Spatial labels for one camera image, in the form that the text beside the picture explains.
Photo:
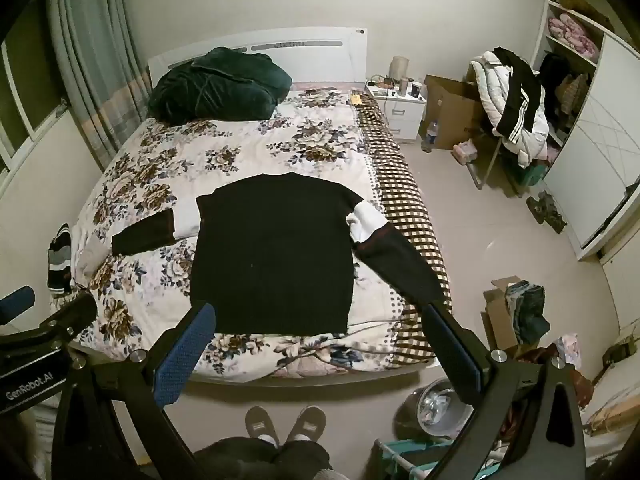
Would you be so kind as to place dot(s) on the person's legs in dark pants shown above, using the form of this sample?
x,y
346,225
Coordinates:
x,y
260,460

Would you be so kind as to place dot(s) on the dark green pillow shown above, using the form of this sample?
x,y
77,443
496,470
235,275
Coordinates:
x,y
215,87

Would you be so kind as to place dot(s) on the beige table lamp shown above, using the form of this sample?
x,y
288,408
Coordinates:
x,y
400,67

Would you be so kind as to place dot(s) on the pink bedding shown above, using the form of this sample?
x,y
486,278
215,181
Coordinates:
x,y
572,35

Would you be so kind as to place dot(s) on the dark cup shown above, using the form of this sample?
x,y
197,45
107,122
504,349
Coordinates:
x,y
417,89

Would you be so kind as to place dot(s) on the small yellow box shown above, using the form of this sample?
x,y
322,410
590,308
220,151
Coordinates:
x,y
357,98

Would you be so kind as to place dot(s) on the white wardrobe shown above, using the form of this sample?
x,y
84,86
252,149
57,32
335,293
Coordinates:
x,y
605,135

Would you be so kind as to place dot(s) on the floral blanket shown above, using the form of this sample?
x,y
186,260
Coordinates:
x,y
150,170

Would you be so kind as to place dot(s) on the window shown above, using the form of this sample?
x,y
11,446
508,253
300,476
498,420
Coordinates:
x,y
30,90

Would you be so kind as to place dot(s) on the striped knit cloth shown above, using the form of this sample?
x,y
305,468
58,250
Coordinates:
x,y
60,260

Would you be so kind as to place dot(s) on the small cardboard box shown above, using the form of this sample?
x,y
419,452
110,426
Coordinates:
x,y
497,317

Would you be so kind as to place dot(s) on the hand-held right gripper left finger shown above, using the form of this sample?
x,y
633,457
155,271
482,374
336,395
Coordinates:
x,y
185,355

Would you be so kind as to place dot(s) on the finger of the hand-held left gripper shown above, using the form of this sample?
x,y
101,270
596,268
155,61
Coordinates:
x,y
75,312
17,302

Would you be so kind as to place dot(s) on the grey-green curtain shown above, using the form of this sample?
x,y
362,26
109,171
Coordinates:
x,y
95,60

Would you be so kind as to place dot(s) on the pink packet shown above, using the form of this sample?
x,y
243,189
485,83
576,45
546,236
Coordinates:
x,y
464,151

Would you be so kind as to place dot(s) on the dark shoes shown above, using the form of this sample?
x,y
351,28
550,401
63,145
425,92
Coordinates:
x,y
547,210

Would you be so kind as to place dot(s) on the grey slipper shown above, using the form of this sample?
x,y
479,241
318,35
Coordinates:
x,y
309,424
261,425

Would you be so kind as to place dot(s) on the wooden chair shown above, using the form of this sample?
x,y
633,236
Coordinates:
x,y
487,160

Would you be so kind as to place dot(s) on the large cardboard box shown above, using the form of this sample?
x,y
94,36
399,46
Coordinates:
x,y
450,110

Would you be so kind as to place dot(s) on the green laundry rack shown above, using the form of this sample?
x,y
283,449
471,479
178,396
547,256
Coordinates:
x,y
400,455

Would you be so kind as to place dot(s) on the plastic water bottle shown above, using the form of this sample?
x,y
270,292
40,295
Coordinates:
x,y
431,135

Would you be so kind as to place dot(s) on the white bed headboard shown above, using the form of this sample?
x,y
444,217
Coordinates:
x,y
320,55

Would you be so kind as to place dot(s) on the light grey cloth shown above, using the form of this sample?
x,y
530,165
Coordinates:
x,y
90,257

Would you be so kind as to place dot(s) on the metal basin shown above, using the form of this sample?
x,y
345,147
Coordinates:
x,y
435,405

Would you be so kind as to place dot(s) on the black pants with white stripes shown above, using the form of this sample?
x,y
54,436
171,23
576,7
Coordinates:
x,y
517,105

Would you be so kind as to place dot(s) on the black sweater with white sleeves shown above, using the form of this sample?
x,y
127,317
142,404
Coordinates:
x,y
270,260

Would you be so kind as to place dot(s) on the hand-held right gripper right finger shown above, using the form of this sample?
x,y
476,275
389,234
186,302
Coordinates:
x,y
462,355

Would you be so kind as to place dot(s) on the white nightstand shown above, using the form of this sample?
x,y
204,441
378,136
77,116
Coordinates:
x,y
402,112

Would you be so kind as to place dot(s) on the brown checked blanket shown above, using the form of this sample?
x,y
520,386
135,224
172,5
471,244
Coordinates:
x,y
405,195

